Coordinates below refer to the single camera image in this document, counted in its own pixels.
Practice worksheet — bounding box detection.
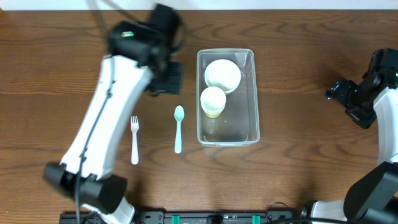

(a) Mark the white plastic cup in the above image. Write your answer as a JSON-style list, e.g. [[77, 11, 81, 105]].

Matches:
[[200, 86, 226, 114]]

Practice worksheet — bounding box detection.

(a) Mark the white plastic bowl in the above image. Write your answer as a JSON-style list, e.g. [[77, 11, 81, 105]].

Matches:
[[204, 59, 241, 95]]

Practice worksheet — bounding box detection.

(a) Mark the yellow plastic cup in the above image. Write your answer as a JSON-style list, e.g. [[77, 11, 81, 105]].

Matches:
[[203, 110, 223, 119]]

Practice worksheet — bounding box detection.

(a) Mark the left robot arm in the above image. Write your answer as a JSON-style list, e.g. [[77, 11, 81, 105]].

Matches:
[[44, 21, 180, 223]]

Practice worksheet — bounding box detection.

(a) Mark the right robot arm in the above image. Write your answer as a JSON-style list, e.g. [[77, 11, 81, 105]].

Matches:
[[302, 48, 397, 223]]

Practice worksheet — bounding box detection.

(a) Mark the clear plastic container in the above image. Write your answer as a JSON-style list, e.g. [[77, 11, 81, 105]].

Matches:
[[197, 49, 260, 147]]

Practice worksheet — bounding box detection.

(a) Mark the light teal plastic spoon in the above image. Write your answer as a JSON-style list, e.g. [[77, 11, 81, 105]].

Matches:
[[174, 105, 185, 154]]

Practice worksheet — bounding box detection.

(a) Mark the white plastic fork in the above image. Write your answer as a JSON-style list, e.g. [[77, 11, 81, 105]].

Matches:
[[131, 116, 139, 165]]

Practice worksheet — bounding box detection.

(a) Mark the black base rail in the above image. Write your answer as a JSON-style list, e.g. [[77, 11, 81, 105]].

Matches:
[[59, 201, 313, 224]]

